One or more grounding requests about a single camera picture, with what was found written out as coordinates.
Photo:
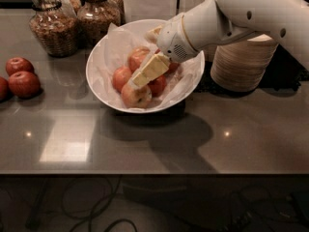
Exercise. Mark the yellow-red front apple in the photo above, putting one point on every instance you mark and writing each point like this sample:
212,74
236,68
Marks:
136,97

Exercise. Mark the white paper liner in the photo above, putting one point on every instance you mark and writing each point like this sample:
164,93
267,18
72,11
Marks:
119,42

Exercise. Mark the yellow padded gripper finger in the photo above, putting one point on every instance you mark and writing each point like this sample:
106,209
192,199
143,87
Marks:
153,66
152,35

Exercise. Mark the red apple on table front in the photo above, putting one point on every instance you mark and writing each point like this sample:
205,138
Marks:
24,85

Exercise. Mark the glass granola jar right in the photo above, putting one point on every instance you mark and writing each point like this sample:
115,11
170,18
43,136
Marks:
95,17

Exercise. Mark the front stack of paper bowls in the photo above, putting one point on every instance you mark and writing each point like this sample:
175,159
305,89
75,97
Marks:
239,67

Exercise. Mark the red apple on table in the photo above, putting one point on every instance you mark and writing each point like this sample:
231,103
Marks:
18,64
24,85

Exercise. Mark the glass granola jar left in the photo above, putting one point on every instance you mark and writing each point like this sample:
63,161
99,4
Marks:
56,31

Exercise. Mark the back stack of paper bowls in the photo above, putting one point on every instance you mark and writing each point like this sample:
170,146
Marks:
209,52

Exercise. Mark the red apple left in bowl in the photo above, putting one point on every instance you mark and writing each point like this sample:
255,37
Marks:
120,77

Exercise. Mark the glass granola jar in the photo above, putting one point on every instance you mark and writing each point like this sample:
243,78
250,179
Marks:
56,31
95,17

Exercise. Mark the stack of paper bowls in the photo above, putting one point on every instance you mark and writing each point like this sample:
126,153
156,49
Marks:
239,67
209,52

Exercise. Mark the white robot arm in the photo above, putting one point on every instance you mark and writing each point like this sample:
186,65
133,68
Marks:
221,22

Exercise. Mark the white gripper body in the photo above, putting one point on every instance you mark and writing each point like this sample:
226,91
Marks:
173,38

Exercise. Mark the red apple on table back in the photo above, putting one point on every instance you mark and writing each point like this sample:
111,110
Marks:
18,64

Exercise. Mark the white bowl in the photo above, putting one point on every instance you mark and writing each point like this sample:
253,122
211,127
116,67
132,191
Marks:
99,91

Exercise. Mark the red apple at left edge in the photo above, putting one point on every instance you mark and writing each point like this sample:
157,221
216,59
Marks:
4,88

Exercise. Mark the small red apple right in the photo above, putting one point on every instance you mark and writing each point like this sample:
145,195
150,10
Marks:
158,85

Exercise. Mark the large yellow-red top apple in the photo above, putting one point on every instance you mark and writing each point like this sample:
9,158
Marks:
136,57

